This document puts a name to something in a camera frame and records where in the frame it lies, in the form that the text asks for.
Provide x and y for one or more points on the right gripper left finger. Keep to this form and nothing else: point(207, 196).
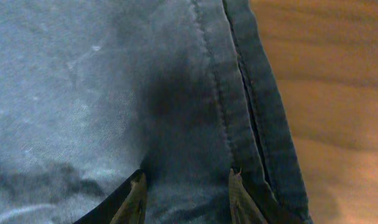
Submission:
point(126, 205)

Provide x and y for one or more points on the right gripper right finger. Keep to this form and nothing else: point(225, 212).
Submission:
point(242, 208)

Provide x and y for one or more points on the navy blue shorts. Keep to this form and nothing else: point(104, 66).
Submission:
point(91, 91)

